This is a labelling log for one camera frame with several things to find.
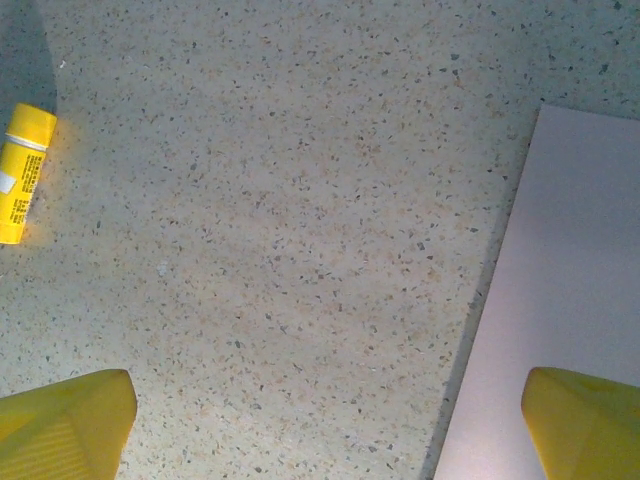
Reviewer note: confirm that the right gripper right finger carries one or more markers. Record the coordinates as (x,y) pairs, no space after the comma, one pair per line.
(590,430)

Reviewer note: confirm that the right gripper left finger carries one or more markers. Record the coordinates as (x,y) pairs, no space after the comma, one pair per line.
(55,430)

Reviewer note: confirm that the pink envelope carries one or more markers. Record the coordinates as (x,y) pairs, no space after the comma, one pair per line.
(560,300)

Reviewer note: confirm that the yellow glue stick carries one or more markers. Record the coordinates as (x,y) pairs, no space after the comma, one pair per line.
(20,195)

